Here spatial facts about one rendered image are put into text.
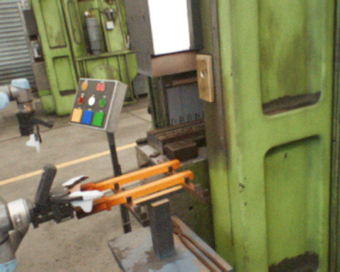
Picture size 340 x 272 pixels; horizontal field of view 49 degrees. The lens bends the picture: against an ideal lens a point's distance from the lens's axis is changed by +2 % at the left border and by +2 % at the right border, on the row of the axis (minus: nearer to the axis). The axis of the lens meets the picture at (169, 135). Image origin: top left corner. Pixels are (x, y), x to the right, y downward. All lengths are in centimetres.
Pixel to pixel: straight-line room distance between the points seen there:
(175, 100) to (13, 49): 784
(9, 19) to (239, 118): 853
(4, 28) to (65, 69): 323
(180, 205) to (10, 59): 823
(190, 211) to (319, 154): 59
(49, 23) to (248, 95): 544
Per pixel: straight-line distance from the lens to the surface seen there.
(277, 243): 172
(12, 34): 955
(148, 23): 152
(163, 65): 158
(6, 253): 115
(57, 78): 657
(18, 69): 958
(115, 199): 118
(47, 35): 651
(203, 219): 171
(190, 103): 195
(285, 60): 146
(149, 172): 133
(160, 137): 166
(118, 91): 205
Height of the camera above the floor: 153
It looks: 19 degrees down
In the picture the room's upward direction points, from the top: 7 degrees counter-clockwise
